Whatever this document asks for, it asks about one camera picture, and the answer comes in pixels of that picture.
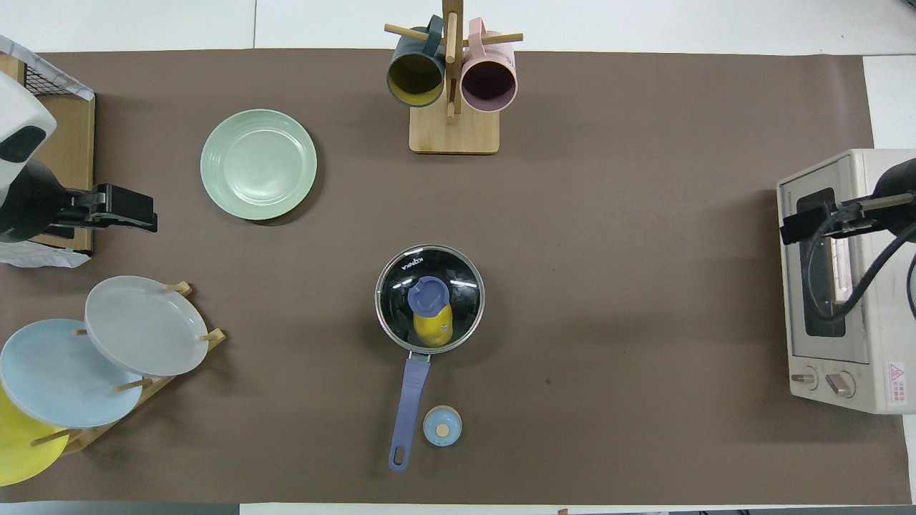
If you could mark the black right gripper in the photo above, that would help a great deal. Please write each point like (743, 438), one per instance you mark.
(894, 186)

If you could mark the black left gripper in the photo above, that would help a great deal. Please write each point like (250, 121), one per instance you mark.
(28, 204)

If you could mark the glass lid blue knob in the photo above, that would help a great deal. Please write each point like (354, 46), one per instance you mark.
(401, 286)

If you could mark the yellow potato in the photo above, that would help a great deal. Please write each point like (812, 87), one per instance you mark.
(433, 329)

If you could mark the grey plate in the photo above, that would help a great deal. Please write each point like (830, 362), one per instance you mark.
(143, 325)

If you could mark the light green plate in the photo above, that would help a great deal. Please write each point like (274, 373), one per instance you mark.
(257, 164)

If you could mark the light blue plate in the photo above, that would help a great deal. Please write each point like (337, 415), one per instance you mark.
(57, 379)

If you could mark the yellow plate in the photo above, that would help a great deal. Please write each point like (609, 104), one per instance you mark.
(21, 450)

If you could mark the wooden box with mesh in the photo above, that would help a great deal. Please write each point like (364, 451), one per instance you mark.
(75, 143)

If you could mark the white crumpled sheet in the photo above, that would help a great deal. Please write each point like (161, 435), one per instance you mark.
(43, 257)

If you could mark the beige toaster oven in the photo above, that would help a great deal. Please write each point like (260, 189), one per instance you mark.
(880, 343)

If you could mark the grey checked cloth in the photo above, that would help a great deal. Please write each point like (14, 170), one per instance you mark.
(57, 79)

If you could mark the brown paper table mat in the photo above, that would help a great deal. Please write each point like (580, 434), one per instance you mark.
(608, 214)

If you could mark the wooden dish rack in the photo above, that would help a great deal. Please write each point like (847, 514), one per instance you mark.
(82, 438)

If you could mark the dark teal mug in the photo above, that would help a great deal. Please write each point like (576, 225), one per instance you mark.
(415, 79)

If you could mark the wooden mug tree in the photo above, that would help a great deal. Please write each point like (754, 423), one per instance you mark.
(454, 132)

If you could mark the dark blue saucepan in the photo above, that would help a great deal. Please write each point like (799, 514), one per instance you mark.
(410, 400)

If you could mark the pink mug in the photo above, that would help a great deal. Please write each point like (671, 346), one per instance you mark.
(489, 82)

